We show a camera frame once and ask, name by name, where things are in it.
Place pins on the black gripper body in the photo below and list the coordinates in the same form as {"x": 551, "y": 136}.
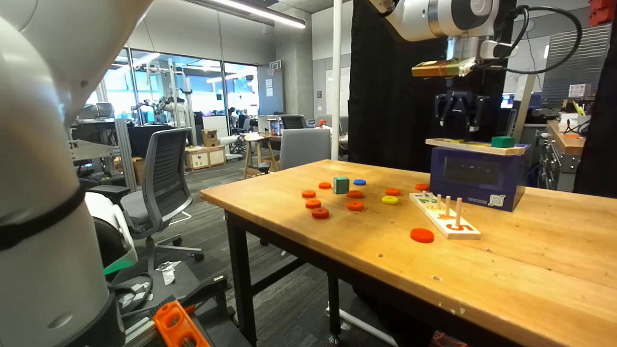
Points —
{"x": 463, "y": 103}

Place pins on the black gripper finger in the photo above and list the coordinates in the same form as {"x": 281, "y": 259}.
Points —
{"x": 442, "y": 112}
{"x": 484, "y": 116}

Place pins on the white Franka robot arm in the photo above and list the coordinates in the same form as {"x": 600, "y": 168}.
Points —
{"x": 39, "y": 193}

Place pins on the wooden board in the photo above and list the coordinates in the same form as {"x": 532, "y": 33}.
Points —
{"x": 474, "y": 147}

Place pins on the white peg board toy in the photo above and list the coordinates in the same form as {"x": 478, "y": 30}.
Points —
{"x": 436, "y": 215}

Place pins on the green lid on box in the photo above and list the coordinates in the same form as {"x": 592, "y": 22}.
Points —
{"x": 503, "y": 141}

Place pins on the leaning wooden plank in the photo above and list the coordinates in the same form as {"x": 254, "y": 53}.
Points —
{"x": 523, "y": 109}

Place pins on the wide black curtain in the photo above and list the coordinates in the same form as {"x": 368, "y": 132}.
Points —
{"x": 386, "y": 97}

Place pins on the dark blue cardboard box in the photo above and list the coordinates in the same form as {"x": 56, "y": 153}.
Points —
{"x": 474, "y": 180}

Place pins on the orange disc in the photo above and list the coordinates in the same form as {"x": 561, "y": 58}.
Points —
{"x": 320, "y": 213}
{"x": 308, "y": 193}
{"x": 355, "y": 205}
{"x": 420, "y": 188}
{"x": 312, "y": 203}
{"x": 391, "y": 191}
{"x": 355, "y": 193}
{"x": 324, "y": 186}

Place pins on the wooden side desk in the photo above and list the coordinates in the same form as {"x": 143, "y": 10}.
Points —
{"x": 565, "y": 137}

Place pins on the yellow disc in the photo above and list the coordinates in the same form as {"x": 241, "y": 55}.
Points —
{"x": 389, "y": 199}

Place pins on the blue disc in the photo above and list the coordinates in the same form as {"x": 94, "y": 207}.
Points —
{"x": 359, "y": 182}

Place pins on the black backdrop curtain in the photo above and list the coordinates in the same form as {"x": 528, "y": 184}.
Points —
{"x": 600, "y": 128}

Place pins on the large red disc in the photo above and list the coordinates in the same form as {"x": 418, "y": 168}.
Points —
{"x": 422, "y": 236}

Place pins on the gray padded chair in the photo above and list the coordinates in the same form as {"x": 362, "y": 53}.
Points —
{"x": 305, "y": 147}

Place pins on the red cloth object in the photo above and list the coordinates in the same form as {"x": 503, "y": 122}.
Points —
{"x": 603, "y": 12}

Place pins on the small wooden table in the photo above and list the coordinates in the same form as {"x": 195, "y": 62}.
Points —
{"x": 256, "y": 137}

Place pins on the ceiling light strip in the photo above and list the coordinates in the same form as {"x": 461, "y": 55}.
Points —
{"x": 262, "y": 12}

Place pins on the low wooden cabinet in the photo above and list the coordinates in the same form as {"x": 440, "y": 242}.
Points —
{"x": 204, "y": 157}

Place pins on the gray swivel office chair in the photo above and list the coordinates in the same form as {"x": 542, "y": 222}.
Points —
{"x": 164, "y": 174}

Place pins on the orange plastic tool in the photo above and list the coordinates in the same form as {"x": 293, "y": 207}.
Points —
{"x": 175, "y": 324}

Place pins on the white pipe frame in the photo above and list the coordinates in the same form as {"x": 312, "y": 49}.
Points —
{"x": 335, "y": 97}

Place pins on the black table frame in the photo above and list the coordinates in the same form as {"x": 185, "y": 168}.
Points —
{"x": 237, "y": 276}

